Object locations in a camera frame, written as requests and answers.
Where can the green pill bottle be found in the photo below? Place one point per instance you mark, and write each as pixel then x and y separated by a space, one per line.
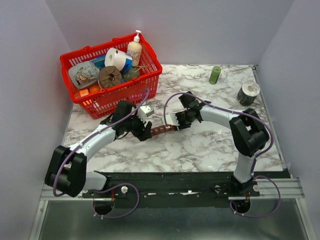
pixel 215 74

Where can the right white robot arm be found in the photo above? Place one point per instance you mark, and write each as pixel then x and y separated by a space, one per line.
pixel 248 132

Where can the white cartoon pouch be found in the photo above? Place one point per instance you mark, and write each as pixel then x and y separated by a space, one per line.
pixel 84 74

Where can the white toilet paper roll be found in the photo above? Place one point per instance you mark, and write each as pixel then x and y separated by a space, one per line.
pixel 121 60

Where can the orange fruit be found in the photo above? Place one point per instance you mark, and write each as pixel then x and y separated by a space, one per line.
pixel 94 88

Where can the green round vegetable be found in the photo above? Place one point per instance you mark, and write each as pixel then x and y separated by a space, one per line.
pixel 133 73

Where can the brown paper roll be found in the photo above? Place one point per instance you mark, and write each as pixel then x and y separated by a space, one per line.
pixel 109 76

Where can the red plastic shopping basket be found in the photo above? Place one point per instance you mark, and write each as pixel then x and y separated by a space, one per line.
pixel 102 103

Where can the blue package in basket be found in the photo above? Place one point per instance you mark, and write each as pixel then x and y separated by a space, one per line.
pixel 99 61

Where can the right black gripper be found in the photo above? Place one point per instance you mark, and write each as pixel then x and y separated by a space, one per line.
pixel 182 126

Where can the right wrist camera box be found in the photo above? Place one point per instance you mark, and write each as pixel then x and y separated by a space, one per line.
pixel 170 119

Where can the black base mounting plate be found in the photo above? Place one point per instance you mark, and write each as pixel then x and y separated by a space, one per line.
pixel 215 188

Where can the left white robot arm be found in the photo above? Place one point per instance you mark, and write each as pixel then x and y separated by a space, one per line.
pixel 67 171

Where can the orange small box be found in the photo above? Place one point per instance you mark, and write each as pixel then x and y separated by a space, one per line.
pixel 83 92

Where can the camouflage tape roll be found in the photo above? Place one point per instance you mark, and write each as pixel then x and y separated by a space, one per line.
pixel 248 92

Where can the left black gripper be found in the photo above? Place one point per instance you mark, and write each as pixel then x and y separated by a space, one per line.
pixel 142 135

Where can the brown weekly pill organizer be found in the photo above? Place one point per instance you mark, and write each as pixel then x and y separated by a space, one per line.
pixel 162 129

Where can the aluminium rail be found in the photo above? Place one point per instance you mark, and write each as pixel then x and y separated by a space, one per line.
pixel 286 188

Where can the white lotion pump bottle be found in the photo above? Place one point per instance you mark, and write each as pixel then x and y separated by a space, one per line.
pixel 134 48

